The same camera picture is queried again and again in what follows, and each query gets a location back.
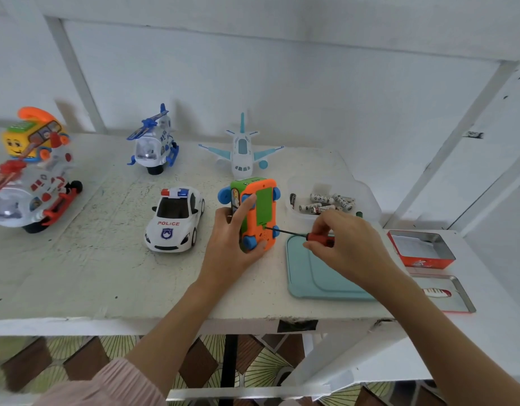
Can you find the person's left hand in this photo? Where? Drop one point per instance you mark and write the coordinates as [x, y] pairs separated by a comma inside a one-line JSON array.
[[224, 249]]

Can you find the person's right hand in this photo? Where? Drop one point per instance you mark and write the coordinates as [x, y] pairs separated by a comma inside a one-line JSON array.
[[357, 249]]

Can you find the person's right thumb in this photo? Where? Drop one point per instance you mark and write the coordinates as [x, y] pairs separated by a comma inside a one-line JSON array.
[[317, 248]]

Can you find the person's left thumb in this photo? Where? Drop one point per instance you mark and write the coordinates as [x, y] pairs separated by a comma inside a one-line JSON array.
[[255, 255]]

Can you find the orange green toy vehicle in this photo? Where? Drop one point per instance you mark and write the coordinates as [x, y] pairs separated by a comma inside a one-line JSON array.
[[264, 207]]

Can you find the person's right forearm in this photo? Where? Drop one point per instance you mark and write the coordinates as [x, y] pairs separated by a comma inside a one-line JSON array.
[[446, 342]]

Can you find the person's left forearm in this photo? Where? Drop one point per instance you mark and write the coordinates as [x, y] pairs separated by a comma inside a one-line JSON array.
[[179, 329]]

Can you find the teal plastic tray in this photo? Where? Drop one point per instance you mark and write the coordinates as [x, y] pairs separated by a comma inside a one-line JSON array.
[[315, 274]]

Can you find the pile of batteries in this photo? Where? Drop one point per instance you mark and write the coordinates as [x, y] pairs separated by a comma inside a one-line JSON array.
[[327, 202]]

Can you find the clear plastic container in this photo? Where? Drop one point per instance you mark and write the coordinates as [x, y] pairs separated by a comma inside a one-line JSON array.
[[361, 194]]

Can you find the white police toy car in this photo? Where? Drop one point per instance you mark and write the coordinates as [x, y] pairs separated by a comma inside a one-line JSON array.
[[174, 221]]

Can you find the white blue toy airplane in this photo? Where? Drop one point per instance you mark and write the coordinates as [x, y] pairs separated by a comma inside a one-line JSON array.
[[242, 154]]

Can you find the red tin box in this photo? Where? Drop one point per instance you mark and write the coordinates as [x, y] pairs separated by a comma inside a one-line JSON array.
[[420, 249]]

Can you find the black table leg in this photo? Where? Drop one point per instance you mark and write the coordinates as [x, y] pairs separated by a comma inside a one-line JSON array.
[[228, 367]]

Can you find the white red small object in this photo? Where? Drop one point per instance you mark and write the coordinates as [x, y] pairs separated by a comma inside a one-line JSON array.
[[437, 293]]

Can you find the metal tin lid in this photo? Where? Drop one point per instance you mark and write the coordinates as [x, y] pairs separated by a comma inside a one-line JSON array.
[[458, 298]]

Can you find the white blue toy helicopter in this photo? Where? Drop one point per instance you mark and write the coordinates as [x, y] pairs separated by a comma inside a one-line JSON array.
[[153, 143]]

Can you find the pink sleeve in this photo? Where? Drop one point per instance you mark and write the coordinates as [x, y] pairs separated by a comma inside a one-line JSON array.
[[103, 384]]

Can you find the white red toy helicopter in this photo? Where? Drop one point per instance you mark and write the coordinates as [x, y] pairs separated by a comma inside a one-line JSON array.
[[32, 194]]

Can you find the yellow toy telephone bus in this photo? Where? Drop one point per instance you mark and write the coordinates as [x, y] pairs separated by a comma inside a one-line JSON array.
[[25, 135]]

